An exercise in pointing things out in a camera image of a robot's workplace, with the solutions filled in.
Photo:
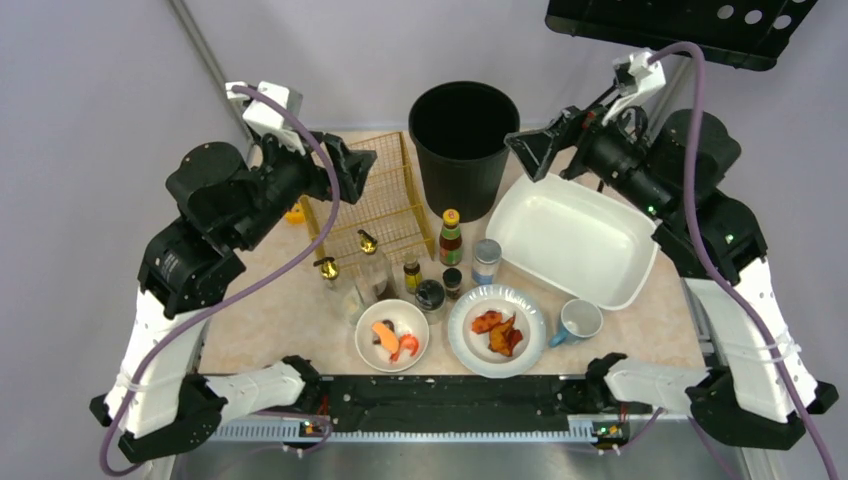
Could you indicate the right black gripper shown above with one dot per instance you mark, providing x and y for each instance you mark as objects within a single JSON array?
[{"x": 569, "y": 142}]

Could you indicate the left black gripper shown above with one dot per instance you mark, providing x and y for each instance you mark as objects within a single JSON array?
[{"x": 329, "y": 168}]

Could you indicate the glass oil bottle dark liquid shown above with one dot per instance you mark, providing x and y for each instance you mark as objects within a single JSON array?
[{"x": 376, "y": 268}]

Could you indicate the red sauce bottle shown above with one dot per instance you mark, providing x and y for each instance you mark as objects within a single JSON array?
[{"x": 450, "y": 240}]

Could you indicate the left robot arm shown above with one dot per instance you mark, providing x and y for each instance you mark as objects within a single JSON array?
[{"x": 160, "y": 404}]

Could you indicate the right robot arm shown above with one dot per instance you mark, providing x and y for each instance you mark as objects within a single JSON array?
[{"x": 763, "y": 397}]

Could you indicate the black trash bin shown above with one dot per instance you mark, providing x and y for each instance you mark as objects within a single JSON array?
[{"x": 458, "y": 130}]

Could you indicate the white rectangular tub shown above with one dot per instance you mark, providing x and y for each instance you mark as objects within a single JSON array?
[{"x": 575, "y": 239}]

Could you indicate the small yellow oil bottle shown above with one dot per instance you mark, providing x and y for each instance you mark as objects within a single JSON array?
[{"x": 412, "y": 272}]

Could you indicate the small dark spice jar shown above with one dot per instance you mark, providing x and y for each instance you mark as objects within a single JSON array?
[{"x": 452, "y": 281}]

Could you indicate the white bowl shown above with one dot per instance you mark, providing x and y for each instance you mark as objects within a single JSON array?
[{"x": 407, "y": 319}]

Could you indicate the blue mug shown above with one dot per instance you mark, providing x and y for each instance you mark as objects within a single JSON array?
[{"x": 579, "y": 320}]

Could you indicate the orange food piece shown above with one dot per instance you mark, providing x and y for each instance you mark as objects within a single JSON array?
[{"x": 384, "y": 335}]

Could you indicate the red shrimp toy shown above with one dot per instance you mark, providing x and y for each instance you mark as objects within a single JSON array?
[{"x": 407, "y": 343}]

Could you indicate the white paper plate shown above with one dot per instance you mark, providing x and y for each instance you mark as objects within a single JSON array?
[{"x": 472, "y": 349}]

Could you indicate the fried food pieces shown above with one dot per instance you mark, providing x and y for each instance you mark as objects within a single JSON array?
[{"x": 502, "y": 334}]

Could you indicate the black music stand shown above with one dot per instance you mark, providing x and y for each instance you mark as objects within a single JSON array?
[{"x": 748, "y": 35}]

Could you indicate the gold wire basket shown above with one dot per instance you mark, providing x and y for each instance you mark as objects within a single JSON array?
[{"x": 391, "y": 209}]

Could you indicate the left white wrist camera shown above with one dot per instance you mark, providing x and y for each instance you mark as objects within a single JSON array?
[{"x": 262, "y": 119}]

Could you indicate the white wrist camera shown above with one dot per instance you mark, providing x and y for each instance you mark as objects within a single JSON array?
[
  {"x": 637, "y": 78},
  {"x": 262, "y": 119}
]

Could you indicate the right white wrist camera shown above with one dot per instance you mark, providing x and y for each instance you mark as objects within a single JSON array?
[{"x": 637, "y": 78}]

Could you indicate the metal corner post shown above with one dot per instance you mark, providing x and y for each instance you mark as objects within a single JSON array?
[{"x": 202, "y": 50}]

